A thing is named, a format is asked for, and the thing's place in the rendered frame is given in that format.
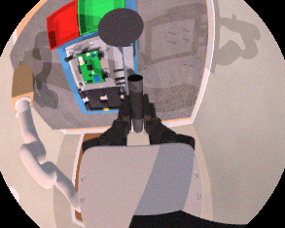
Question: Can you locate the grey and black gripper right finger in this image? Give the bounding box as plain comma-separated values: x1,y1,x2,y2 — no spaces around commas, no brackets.
143,94,196,150

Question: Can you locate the green circuit board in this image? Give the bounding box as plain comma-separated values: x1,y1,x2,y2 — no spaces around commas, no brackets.
77,51,104,84

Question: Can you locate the green bin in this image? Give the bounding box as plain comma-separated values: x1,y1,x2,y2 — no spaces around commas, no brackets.
78,0,125,35

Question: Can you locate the red bin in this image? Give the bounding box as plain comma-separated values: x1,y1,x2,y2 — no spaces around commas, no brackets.
47,0,83,50

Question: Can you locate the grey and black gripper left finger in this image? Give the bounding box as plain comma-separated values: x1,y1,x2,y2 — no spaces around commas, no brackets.
82,95,132,155

